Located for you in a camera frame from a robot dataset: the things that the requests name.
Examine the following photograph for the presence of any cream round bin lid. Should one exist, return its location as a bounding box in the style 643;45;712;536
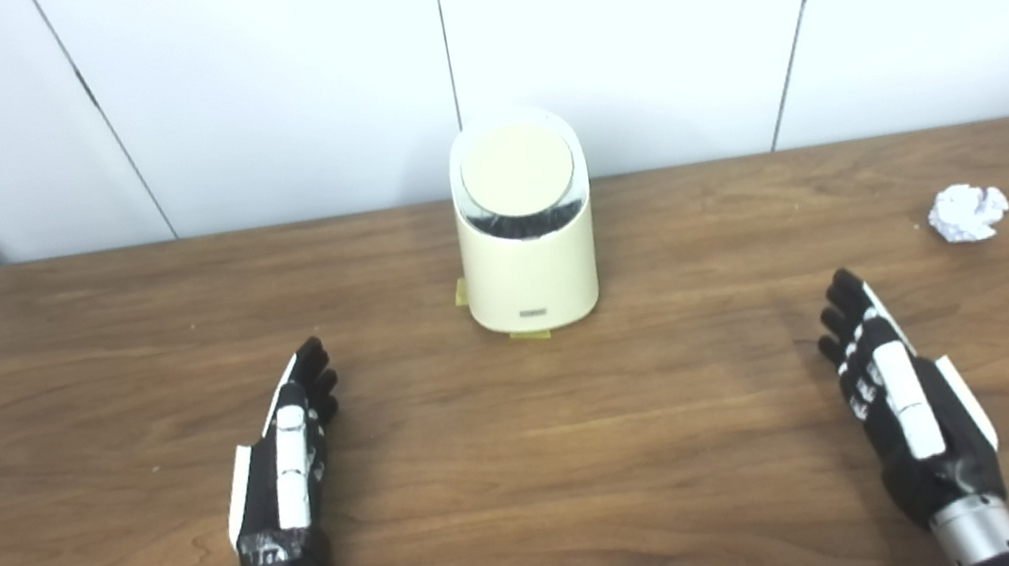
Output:
454;116;583;226

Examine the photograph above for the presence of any cream-colored desktop trash bin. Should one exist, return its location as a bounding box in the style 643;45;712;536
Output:
439;99;613;342

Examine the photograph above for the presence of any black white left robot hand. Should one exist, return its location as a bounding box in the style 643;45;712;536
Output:
200;334;369;566

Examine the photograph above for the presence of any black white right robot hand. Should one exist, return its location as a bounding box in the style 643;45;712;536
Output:
806;248;1009;541

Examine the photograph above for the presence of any white paper ball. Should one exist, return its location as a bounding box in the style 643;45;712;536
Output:
923;176;1009;248

